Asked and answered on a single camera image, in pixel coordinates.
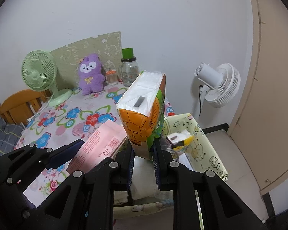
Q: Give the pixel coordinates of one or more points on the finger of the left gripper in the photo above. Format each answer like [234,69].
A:
[63,154]
[23,166]

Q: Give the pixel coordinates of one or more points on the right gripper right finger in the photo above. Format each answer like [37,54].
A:
[201,200]

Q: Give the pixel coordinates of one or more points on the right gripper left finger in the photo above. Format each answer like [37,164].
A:
[87,201]

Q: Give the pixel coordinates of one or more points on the white cloth bundle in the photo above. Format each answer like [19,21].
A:
[144,180]

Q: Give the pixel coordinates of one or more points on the cartoon tissue pack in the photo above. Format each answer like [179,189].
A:
[178,140]

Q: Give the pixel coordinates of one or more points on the green orange tissue pack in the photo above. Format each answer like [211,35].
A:
[141,110]

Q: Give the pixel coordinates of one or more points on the grey plaid pillow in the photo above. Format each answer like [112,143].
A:
[9,136]

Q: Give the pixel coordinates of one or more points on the floral tablecloth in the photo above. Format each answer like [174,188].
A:
[76,118]

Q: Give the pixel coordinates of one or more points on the yellow patterned storage box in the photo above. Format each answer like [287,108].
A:
[199,156]

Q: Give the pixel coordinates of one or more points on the purple plush toy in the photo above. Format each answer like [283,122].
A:
[91,79]

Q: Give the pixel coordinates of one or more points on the beige door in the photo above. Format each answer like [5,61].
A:
[260,126]

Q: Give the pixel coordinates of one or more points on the green desk fan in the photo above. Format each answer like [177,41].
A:
[39,72]

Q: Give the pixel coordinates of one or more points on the toothpick jar orange lid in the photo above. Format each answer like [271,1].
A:
[112,77]

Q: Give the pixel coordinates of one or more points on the glass mug green lid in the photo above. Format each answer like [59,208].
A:
[129,68]

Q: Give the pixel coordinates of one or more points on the white standing fan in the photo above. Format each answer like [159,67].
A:
[220,85]

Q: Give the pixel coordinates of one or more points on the green patterned wall sheet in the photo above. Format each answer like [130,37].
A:
[107,46]

